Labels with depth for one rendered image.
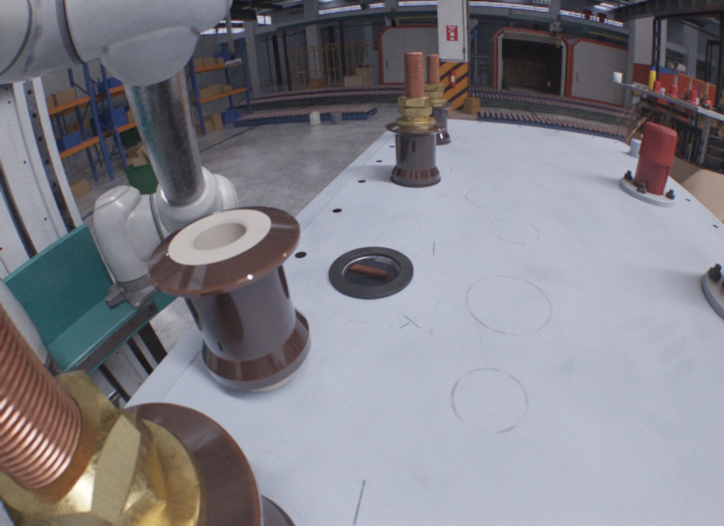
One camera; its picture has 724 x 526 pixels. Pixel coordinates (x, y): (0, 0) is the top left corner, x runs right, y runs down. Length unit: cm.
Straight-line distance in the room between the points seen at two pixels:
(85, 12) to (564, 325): 54
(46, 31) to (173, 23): 14
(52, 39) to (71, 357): 70
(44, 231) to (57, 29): 71
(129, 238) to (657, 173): 111
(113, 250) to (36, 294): 26
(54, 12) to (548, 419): 55
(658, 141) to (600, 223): 23
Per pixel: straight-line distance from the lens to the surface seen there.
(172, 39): 43
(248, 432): 24
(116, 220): 86
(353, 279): 115
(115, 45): 42
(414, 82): 52
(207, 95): 1132
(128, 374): 129
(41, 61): 43
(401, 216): 44
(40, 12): 42
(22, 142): 103
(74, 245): 99
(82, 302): 103
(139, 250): 88
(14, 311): 55
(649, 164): 69
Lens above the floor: 156
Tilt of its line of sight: 33 degrees down
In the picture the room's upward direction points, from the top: 4 degrees counter-clockwise
